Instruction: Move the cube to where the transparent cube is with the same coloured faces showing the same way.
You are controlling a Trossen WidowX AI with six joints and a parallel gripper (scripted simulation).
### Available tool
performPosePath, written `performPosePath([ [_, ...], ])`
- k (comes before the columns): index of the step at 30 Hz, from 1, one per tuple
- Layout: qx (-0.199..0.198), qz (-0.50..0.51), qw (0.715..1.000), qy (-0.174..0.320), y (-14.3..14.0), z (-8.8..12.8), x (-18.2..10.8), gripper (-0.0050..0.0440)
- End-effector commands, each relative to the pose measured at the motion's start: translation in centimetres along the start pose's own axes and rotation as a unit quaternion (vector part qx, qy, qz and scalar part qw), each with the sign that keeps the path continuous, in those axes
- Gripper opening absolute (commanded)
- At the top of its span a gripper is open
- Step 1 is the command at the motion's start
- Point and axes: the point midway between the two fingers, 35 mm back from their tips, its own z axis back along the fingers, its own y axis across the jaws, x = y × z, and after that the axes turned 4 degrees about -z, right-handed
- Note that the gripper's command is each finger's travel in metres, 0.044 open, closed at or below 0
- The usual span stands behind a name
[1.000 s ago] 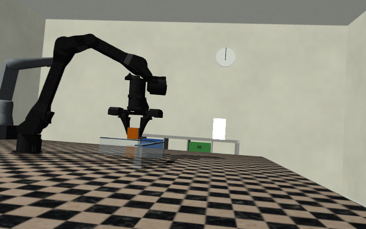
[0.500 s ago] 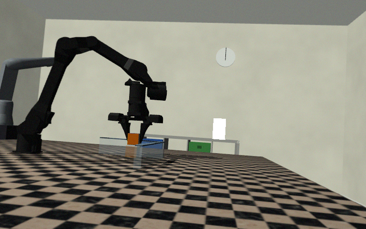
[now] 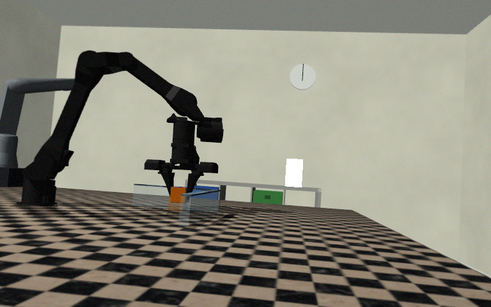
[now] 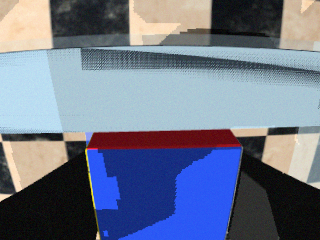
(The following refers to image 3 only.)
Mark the blue and red cube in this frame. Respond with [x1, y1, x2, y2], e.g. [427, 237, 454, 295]
[170, 187, 187, 203]

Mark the transparent blue cube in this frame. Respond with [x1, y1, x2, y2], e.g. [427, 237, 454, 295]
[168, 195, 180, 211]

